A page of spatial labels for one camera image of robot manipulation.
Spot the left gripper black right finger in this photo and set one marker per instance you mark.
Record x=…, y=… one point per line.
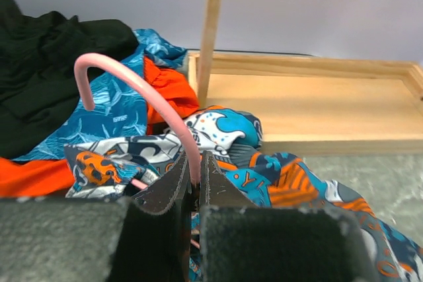
x=240, y=241

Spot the pink wire hanger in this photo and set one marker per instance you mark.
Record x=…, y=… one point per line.
x=158, y=107

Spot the wooden hanger rack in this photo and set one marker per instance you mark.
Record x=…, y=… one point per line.
x=313, y=105

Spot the blue patterned garment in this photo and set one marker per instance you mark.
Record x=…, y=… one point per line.
x=119, y=111

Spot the orange garment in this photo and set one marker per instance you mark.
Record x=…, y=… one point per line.
x=53, y=177

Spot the black garment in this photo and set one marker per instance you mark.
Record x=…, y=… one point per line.
x=38, y=88

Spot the blue orange patterned shorts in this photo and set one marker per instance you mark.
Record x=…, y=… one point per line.
x=284, y=180

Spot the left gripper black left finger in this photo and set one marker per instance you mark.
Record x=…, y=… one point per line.
x=141, y=238

